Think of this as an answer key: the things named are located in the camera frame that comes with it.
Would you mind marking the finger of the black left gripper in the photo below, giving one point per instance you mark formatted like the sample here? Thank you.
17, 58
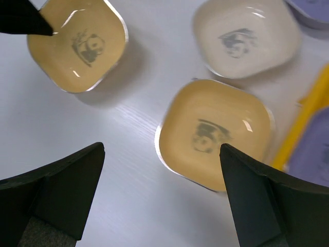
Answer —
22, 17

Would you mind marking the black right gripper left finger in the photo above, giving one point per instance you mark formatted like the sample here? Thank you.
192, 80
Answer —
49, 206

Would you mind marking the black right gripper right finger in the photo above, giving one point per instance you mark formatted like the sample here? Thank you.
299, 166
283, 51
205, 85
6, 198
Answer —
270, 207

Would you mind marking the purple panda plate front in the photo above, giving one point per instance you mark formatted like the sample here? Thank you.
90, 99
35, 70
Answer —
309, 160

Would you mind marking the purple panda plate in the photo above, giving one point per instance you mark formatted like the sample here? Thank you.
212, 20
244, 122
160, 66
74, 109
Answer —
309, 160
313, 14

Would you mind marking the yellow panda plate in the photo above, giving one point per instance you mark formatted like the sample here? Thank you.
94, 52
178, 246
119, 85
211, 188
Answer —
202, 116
89, 38

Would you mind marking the yellow plastic bin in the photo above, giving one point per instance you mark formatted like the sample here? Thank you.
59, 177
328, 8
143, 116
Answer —
316, 99

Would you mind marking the cream panda plate centre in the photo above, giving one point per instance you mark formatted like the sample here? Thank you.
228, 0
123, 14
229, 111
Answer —
239, 39

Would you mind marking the purple panda plate back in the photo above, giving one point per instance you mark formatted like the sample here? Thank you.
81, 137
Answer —
313, 14

